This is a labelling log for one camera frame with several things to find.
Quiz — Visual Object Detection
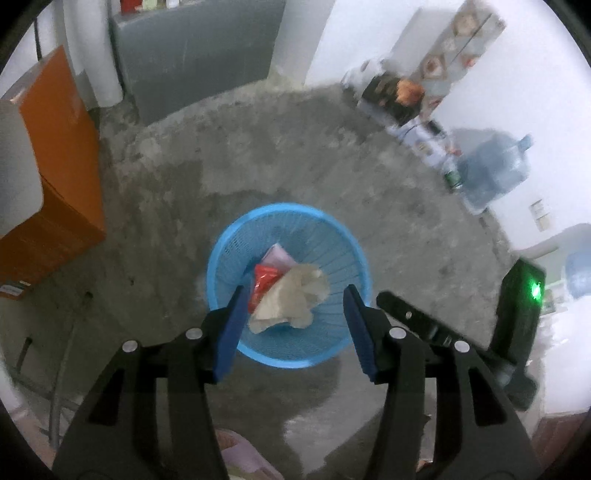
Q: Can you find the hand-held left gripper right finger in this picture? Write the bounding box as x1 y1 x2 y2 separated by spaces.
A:
342 285 543 480

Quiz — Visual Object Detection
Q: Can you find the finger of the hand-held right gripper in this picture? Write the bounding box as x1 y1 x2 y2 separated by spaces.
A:
376 291 458 349

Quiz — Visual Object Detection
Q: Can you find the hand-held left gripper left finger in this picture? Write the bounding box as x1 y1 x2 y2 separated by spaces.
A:
53 285 252 480

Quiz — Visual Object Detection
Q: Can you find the blue plastic basket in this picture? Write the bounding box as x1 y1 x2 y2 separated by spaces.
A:
206 202 372 369

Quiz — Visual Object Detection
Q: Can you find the red packet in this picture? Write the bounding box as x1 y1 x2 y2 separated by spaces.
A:
248 264 284 312

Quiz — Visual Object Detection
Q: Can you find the crumpled beige paper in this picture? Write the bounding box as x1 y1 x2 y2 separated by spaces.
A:
248 263 331 334

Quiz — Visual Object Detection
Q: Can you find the small blue water jug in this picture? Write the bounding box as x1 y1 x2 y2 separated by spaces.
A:
566 251 591 298

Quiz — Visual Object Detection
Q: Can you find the pink white paper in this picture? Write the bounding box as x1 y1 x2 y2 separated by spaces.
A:
263 244 298 271

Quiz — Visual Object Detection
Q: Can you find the pink slipper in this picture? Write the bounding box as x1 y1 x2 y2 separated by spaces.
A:
215 429 282 480

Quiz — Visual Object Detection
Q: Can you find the large blue water jug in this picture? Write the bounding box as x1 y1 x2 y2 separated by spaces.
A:
457 134 534 213

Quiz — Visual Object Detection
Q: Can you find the white printed sheet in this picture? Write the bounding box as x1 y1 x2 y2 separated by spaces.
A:
388 117 458 169

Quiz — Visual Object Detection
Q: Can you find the black orange snack bag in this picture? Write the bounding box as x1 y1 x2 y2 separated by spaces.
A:
362 74 426 125

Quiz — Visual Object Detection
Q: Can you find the orange box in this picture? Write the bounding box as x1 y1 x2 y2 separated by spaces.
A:
0 45 108 301

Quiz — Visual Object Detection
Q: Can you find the patterned cardboard carton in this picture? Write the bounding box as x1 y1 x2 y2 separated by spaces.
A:
418 0 506 112

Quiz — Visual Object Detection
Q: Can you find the light grey rounded object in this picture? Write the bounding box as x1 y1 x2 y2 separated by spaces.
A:
0 99 44 238

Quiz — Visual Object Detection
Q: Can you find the grey cabinet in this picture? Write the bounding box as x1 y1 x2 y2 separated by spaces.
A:
109 0 287 125

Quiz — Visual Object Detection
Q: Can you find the white curtain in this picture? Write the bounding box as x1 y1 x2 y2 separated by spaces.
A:
60 0 124 109

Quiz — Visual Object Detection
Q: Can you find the wall socket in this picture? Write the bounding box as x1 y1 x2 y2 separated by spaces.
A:
530 199 552 232

